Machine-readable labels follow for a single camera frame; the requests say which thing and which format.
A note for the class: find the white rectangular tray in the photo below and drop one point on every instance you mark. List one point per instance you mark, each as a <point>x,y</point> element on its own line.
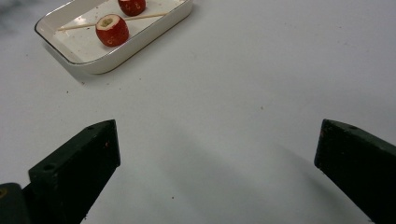
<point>81,46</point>

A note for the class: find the red cored hawthorn fruit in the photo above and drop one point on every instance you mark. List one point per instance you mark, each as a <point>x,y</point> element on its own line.
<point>132,7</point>
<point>112,34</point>

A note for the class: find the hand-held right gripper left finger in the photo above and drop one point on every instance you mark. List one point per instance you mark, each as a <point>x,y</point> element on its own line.
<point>74,168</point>

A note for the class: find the thin wooden skewer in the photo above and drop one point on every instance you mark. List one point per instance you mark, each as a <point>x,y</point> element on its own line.
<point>77,26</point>

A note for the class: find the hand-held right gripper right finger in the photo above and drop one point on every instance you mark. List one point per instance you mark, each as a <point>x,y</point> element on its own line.
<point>358,165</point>

